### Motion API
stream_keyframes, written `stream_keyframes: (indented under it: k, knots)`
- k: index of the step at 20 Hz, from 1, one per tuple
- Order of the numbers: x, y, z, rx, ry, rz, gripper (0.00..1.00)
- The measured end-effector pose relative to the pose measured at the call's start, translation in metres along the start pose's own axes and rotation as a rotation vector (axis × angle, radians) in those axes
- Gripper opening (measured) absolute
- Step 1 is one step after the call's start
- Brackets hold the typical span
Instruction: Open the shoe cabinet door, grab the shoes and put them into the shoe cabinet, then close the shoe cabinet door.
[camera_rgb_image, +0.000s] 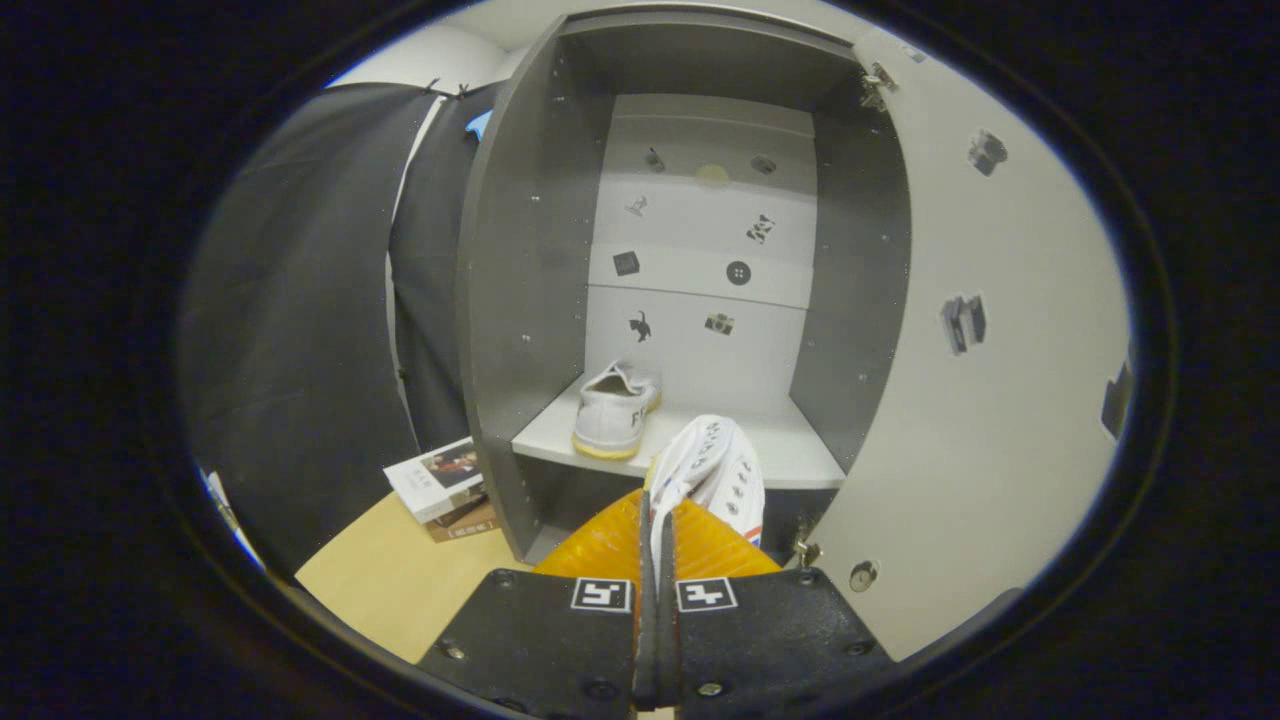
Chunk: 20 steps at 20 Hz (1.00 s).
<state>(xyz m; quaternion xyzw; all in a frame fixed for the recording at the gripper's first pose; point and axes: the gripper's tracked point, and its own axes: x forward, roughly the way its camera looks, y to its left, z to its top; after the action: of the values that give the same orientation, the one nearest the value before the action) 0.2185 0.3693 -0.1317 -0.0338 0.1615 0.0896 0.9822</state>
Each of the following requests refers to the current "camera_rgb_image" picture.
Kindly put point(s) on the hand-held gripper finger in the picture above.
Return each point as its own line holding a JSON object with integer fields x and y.
{"x": 645, "y": 620}
{"x": 668, "y": 620}

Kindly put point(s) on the white canvas shoe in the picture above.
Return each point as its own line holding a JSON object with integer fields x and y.
{"x": 610, "y": 415}
{"x": 715, "y": 470}

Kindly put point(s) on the grey shoe cabinet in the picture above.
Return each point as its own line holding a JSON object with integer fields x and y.
{"x": 530, "y": 300}

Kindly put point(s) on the beige shoe cabinet door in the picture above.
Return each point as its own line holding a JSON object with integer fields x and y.
{"x": 980, "y": 450}

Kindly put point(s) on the brown cover book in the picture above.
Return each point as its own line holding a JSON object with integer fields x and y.
{"x": 465, "y": 525}

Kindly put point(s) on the white cover book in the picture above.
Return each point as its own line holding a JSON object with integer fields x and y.
{"x": 435, "y": 480}

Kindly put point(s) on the blue edged white board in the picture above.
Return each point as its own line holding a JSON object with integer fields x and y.
{"x": 228, "y": 515}

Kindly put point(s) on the black backdrop cloth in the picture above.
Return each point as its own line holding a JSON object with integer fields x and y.
{"x": 290, "y": 350}

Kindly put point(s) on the row of black cloth clips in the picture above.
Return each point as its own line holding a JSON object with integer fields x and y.
{"x": 432, "y": 85}

